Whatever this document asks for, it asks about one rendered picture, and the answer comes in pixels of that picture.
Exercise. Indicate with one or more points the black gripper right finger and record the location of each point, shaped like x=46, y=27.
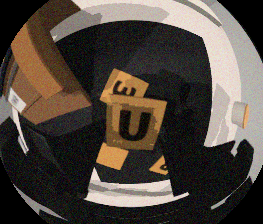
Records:
x=187, y=160

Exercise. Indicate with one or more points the white paper ticket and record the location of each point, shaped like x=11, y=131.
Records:
x=15, y=100

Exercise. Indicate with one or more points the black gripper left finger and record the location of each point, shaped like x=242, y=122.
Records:
x=74, y=154

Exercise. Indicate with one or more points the cream flat block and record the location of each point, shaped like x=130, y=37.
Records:
x=201, y=7

